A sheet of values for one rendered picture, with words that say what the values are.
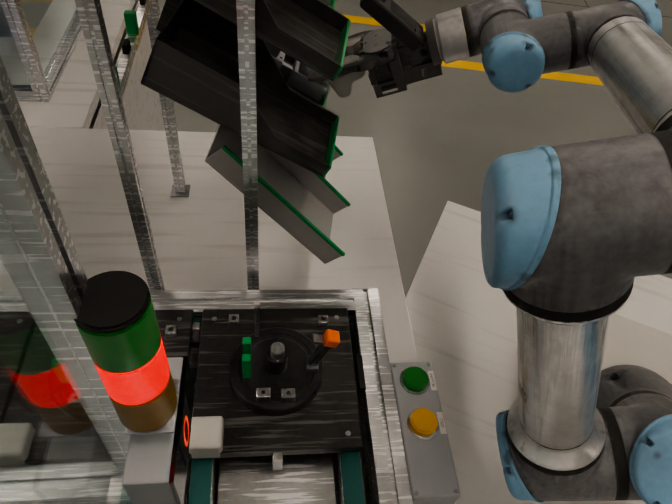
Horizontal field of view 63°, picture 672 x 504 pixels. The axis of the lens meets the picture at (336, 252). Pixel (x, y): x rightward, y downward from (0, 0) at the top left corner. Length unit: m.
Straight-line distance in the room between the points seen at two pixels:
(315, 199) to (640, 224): 0.67
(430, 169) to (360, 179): 1.51
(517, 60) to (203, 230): 0.71
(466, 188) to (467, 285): 1.63
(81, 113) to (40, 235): 1.25
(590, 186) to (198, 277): 0.82
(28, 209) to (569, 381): 0.50
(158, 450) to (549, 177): 0.39
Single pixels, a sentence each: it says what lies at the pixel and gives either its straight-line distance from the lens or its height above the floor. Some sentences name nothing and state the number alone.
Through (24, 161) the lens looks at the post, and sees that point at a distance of 0.32.
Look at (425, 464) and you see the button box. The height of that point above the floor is 0.96.
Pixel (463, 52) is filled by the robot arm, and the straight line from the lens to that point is 0.91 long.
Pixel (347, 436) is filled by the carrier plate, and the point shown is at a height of 0.97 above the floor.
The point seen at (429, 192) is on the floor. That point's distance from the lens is 2.68.
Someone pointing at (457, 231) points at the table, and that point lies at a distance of 1.26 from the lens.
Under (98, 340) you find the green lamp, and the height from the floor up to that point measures 1.40.
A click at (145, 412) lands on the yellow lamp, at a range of 0.48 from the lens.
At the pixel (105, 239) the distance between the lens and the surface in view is 1.21.
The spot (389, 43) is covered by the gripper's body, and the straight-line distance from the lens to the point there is 0.91.
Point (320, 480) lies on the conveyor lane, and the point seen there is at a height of 0.92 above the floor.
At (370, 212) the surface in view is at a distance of 1.25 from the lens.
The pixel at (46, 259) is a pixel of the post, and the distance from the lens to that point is 0.34.
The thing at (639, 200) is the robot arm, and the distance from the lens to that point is 0.45.
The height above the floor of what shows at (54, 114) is 0.86.
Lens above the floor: 1.72
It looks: 48 degrees down
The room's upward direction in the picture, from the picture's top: 8 degrees clockwise
